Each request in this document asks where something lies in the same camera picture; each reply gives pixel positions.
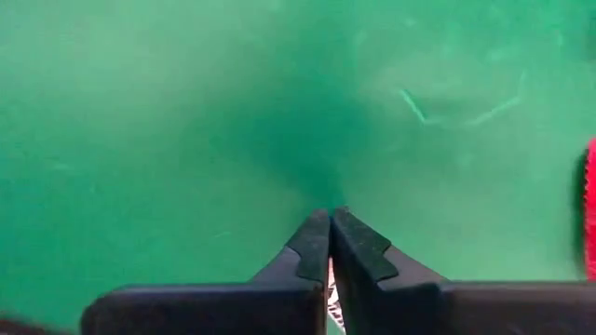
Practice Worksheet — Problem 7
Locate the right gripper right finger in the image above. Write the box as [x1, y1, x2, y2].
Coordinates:
[331, 207, 596, 335]

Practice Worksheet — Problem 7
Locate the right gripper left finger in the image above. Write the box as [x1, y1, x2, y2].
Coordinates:
[81, 209, 331, 335]

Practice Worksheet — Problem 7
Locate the white blue Hershey's bar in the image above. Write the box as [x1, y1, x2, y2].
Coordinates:
[325, 255, 348, 335]

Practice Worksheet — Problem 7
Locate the red Skittles candy packet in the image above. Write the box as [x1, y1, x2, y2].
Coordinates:
[584, 137, 596, 283]

